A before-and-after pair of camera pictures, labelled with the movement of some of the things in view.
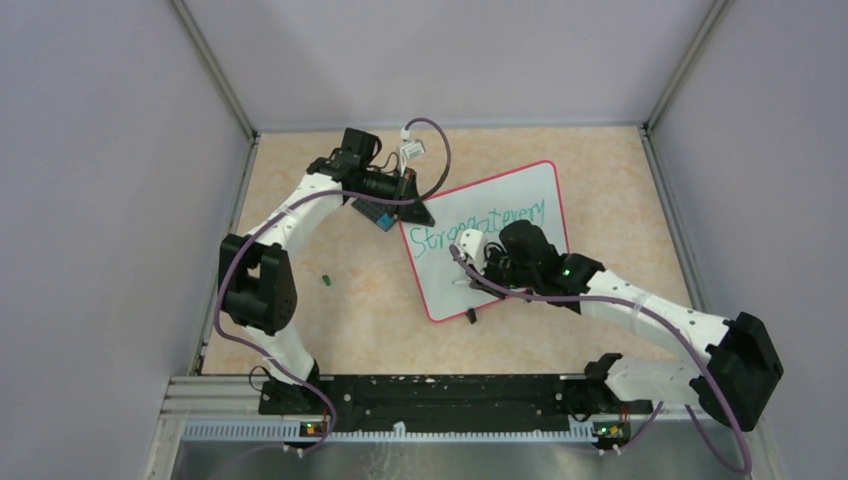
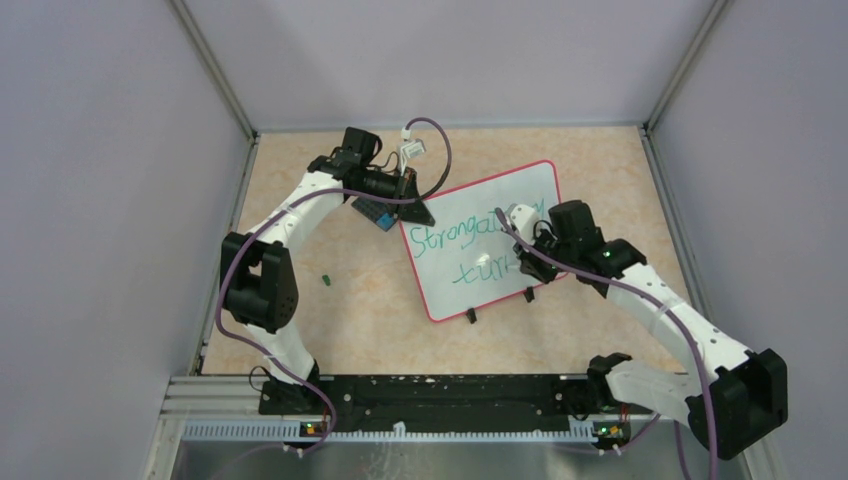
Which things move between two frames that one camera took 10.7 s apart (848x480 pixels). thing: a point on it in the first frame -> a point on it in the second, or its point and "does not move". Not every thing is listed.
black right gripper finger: x=475 y=283 -> x=538 y=269
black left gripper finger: x=416 y=213 does not move
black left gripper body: x=406 y=185 does not move
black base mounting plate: x=447 y=399 does not move
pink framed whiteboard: x=530 y=194 does not move
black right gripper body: x=500 y=268 -> x=549 y=245
